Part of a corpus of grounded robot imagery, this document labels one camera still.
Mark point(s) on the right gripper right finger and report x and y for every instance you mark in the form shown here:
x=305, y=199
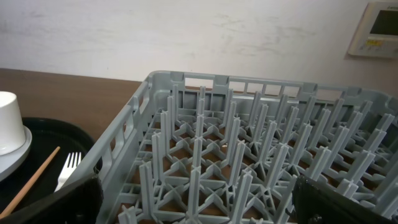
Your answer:
x=329, y=205

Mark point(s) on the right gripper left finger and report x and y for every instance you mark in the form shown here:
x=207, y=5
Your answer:
x=77, y=202

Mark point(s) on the cream white cup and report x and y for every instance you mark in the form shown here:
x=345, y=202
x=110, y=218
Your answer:
x=12, y=129

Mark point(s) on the grey dishwasher rack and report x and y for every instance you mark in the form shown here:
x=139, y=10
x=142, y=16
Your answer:
x=201, y=148

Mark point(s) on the white plastic fork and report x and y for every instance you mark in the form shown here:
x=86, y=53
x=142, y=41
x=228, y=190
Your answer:
x=71, y=163

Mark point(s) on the wooden chopstick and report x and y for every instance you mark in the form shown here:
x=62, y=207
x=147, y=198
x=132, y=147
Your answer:
x=22, y=193

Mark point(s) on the round black tray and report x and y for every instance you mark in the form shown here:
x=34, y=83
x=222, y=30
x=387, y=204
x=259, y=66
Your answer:
x=47, y=134

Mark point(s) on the grey round plate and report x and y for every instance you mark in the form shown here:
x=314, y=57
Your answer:
x=11, y=161

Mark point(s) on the wall control panel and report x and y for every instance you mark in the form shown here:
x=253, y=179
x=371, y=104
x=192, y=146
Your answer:
x=376, y=34

